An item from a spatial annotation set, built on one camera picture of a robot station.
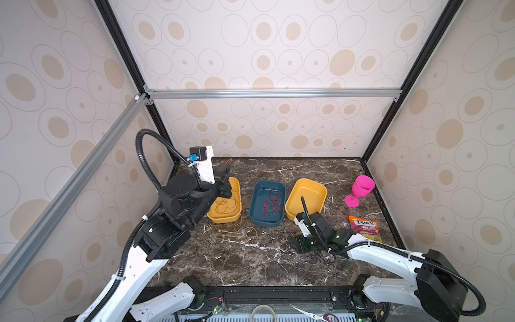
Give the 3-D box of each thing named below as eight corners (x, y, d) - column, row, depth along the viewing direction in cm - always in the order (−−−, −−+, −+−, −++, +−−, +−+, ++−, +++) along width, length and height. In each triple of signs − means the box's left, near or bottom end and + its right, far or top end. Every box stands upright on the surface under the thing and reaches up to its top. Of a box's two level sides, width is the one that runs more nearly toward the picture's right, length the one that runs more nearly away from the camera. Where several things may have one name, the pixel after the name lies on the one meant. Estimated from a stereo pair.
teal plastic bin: (249, 227, 94) (248, 221, 90) (251, 187, 110) (250, 180, 105) (287, 227, 94) (288, 221, 90) (284, 187, 110) (285, 180, 105)
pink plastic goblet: (346, 208, 101) (359, 189, 89) (342, 195, 106) (353, 175, 94) (363, 208, 101) (377, 189, 89) (358, 195, 106) (371, 175, 94)
